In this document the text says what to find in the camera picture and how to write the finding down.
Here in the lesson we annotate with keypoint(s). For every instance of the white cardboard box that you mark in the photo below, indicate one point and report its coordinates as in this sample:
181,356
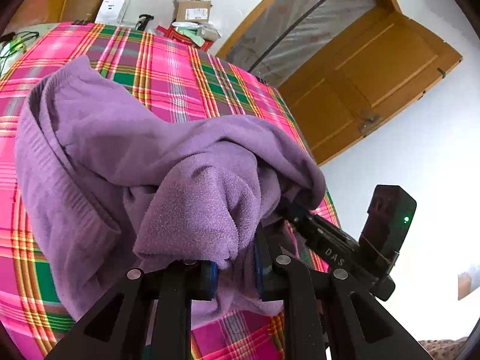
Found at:
112,12

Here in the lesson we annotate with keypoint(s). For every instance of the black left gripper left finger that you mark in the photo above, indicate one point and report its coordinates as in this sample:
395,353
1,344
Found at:
143,316

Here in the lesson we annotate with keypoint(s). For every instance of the floral sleeve right forearm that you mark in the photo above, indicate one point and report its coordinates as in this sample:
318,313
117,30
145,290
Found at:
443,349

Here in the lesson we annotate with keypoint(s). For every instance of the wooden door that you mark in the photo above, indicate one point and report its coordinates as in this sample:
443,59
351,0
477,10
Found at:
374,69

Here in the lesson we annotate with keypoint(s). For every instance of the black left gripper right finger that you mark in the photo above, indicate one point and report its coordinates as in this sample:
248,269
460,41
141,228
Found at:
327,315

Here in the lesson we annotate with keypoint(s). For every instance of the brown cardboard box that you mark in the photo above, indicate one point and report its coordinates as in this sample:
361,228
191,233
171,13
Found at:
197,11

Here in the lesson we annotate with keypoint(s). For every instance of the red box with papers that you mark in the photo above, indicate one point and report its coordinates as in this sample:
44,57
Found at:
199,35

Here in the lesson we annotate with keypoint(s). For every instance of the plastic door curtain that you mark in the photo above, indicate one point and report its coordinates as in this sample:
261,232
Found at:
289,33

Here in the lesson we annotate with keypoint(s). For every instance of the pink plaid bed sheet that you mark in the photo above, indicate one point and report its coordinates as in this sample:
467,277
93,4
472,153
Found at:
176,82

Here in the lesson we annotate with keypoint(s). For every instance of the black spray bottle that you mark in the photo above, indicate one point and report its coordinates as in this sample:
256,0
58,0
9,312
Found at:
143,21

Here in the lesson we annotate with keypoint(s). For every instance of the purple fleece garment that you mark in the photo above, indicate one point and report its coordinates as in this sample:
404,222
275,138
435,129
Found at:
109,186

